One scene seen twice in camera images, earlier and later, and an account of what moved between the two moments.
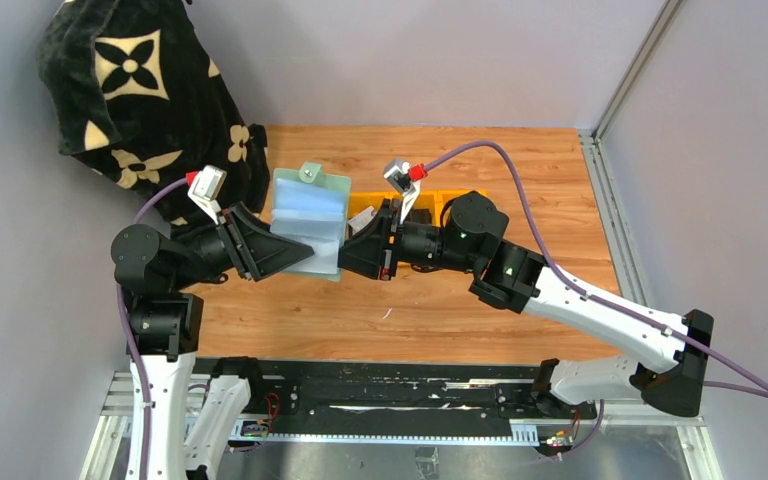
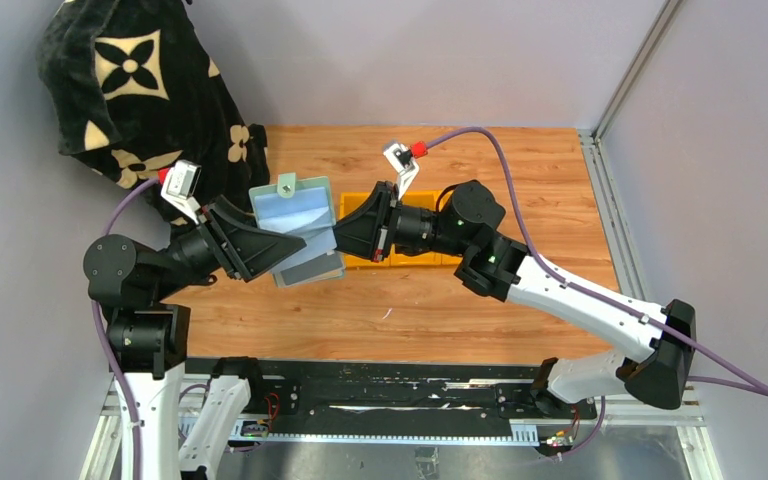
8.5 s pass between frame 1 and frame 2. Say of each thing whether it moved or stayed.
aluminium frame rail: stayed
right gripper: moved
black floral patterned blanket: stayed
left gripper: stayed
